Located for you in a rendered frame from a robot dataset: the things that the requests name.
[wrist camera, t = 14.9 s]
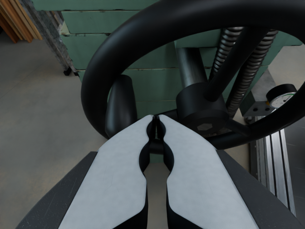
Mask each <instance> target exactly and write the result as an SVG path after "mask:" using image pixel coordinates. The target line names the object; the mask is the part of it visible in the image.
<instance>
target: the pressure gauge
mask: <svg viewBox="0 0 305 229"><path fill-rule="evenodd" d="M296 92H297V89H296V88H295V86H294V85H293V84H282V85H278V86H276V87H274V88H272V89H271V90H269V91H268V93H267V94H266V98H267V102H266V104H267V105H269V106H270V107H272V108H275V109H277V108H279V107H281V106H282V105H283V104H284V103H285V102H284V101H283V100H287V99H288V100H289V99H290V98H291V97H292V96H293V95H294V94H295V93H296ZM290 96H291V97H290ZM289 97H290V98H289ZM288 100H287V101H288ZM287 101H286V102H287Z"/></svg>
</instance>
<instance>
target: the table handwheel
mask: <svg viewBox="0 0 305 229"><path fill-rule="evenodd" d="M231 27H244V29H243V31H242V32H241V34H240V36H239V37H238V39H237V41H236V42H235V44H234V45H233V47H232V49H231V51H230V52H229V54H228V56H227V57H226V59H225V61H224V62H223V64H222V65H221V67H220V68H219V70H218V71H217V73H216V74H215V75H214V77H213V78H212V80H211V81H210V83H209V82H208V79H207V75H206V72H205V68H204V65H203V61H202V57H201V54H200V50H199V48H175V49H176V54H177V61H178V67H179V72H180V77H181V82H182V91H180V92H179V94H178V95H177V97H176V105H177V109H173V110H170V111H166V112H162V113H159V114H155V115H154V116H158V115H165V116H167V117H169V118H171V119H173V120H174V121H176V122H179V123H180V124H182V125H184V126H186V127H187V128H189V129H191V130H193V131H194V132H196V133H197V134H199V135H207V134H212V133H215V132H217V131H219V130H221V129H222V128H223V127H225V128H227V129H230V130H232V131H230V132H227V133H224V134H220V135H215V136H211V137H206V138H204V139H206V140H207V141H208V142H209V143H210V144H212V145H213V146H214V147H215V148H216V149H217V150H222V149H223V150H224V149H229V148H233V147H237V146H240V145H244V144H247V143H250V142H253V141H256V140H259V139H262V138H264V137H267V136H269V135H271V134H274V133H276V132H278V131H280V130H282V129H284V128H286V127H288V126H290V125H292V124H293V123H295V122H297V121H298V120H300V119H302V118H303V117H305V81H304V83H303V84H302V86H301V87H300V88H299V89H298V91H297V92H296V93H295V94H294V95H293V96H292V97H291V98H290V99H289V100H288V101H287V102H285V103H284V104H283V105H282V106H281V107H279V108H278V109H276V110H275V111H273V112H272V113H270V114H269V115H267V116H265V117H263V118H262V119H260V120H258V121H256V122H254V123H251V124H249V125H247V126H245V125H243V124H241V123H239V122H237V121H235V120H233V119H231V118H230V117H229V114H228V111H227V108H226V104H225V101H224V98H223V95H222V93H223V91H224V90H225V88H226V87H227V86H228V84H229V83H230V81H231V80H232V78H233V77H234V76H235V74H236V73H237V71H238V70H239V69H240V68H241V66H242V65H243V64H244V63H245V61H246V60H247V59H248V57H249V56H250V55H251V54H252V52H253V51H254V50H255V48H256V47H257V46H258V45H259V44H260V42H261V41H262V40H263V38H264V37H265V36H266V34H267V33H268V32H269V31H270V29H274V30H278V31H282V32H285V33H288V34H290V35H292V36H294V37H296V38H298V39H299V40H300V41H301V42H302V43H303V44H304V45H305V0H160V1H158V2H156V3H154V4H152V5H150V6H148V7H146V8H145V9H143V10H141V11H140V12H138V13H137V14H135V15H133V16H132V17H130V18H129V19H128V20H126V21H125V22H124V23H122V24H121V25H120V26H119V27H118V28H117V29H116V30H114V31H113V32H112V33H111V34H110V35H109V36H108V37H107V38H106V39H105V41H104V42H103V43H102V44H101V45H100V46H99V48H98V49H97V50H96V52H95V53H94V55H93V56H92V58H91V60H90V62H89V63H88V66H87V68H86V70H85V73H84V76H83V80H82V85H81V103H82V107H83V110H84V113H85V115H86V117H87V119H88V121H89V123H90V124H91V125H92V126H93V127H94V128H95V130H96V131H97V132H99V133H100V134H101V135H102V136H103V137H105V138H106V139H108V140H109V139H110V138H109V137H108V135H107V134H106V132H105V116H106V111H107V106H108V104H107V100H108V94H109V91H110V89H111V87H112V85H113V80H114V78H115V77H116V76H117V75H120V74H122V73H123V72H124V71H125V70H126V69H127V68H128V67H129V66H130V65H131V64H133V63H134V62H135V61H137V60H138V59H140V58H141V57H143V56H144V55H146V54H148V53H149V52H151V51H153V50H155V49H157V48H159V47H161V46H163V45H166V44H168V43H170V42H173V41H175V40H178V39H181V38H184V37H187V36H190V35H194V34H197V33H201V32H205V31H210V30H217V29H223V28H231ZM149 151H150V154H160V155H163V143H162V142H161V141H160V139H153V140H152V142H151V143H150V146H149Z"/></svg>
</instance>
